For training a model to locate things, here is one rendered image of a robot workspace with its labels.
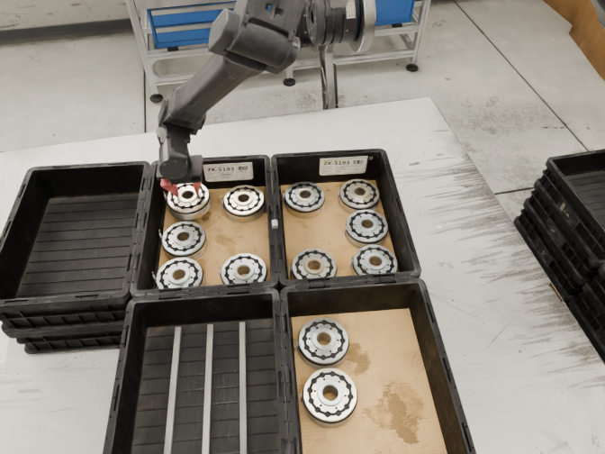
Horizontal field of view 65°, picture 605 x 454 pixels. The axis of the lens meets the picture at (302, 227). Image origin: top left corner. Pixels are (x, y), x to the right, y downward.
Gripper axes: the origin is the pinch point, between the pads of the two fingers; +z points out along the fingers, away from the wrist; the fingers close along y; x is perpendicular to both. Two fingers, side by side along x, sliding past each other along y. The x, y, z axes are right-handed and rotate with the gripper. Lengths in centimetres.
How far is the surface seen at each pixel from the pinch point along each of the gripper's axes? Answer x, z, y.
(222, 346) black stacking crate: -37.6, 7.3, 8.1
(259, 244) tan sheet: -11.8, 7.5, 16.7
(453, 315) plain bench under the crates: -28, 21, 63
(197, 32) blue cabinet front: 173, 54, -15
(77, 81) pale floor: 191, 91, -98
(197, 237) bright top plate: -10.8, 4.2, 2.3
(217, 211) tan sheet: -0.1, 7.5, 6.3
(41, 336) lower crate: -29.7, 11.1, -32.1
